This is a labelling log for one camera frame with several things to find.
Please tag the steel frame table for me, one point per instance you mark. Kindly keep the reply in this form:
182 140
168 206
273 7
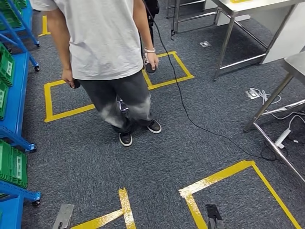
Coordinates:
227 34
177 15

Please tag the black handheld controller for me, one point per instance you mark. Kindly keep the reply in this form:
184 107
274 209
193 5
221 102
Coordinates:
150 68
75 84

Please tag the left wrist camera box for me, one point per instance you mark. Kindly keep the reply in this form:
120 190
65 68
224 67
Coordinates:
63 216

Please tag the white panel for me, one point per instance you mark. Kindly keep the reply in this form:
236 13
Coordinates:
281 34

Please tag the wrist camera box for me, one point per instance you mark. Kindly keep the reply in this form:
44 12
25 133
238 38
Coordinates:
213 215
63 216

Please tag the small white power strip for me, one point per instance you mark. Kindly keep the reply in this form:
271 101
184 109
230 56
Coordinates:
252 94

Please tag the stainless steel workbench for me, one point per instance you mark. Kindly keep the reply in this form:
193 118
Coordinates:
295 66

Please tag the metal floor socket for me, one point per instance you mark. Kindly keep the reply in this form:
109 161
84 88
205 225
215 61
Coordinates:
205 44

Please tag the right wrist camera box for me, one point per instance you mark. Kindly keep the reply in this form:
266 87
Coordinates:
213 215

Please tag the black equipment stand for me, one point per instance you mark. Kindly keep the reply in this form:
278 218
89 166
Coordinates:
152 9

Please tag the long white power strip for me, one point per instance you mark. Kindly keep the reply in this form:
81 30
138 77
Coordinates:
282 139

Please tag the yellow tape square outline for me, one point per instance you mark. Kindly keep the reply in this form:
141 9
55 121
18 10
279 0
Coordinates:
126 205
214 179

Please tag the person's right forearm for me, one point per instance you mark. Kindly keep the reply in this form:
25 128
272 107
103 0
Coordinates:
63 50

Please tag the person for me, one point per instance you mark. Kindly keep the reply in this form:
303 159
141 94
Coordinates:
107 38

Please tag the person's right hand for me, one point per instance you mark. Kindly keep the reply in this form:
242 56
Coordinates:
68 76

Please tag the person's left hand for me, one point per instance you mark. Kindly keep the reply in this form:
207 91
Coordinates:
152 58

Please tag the person's left forearm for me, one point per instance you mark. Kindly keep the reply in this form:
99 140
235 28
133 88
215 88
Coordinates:
146 31

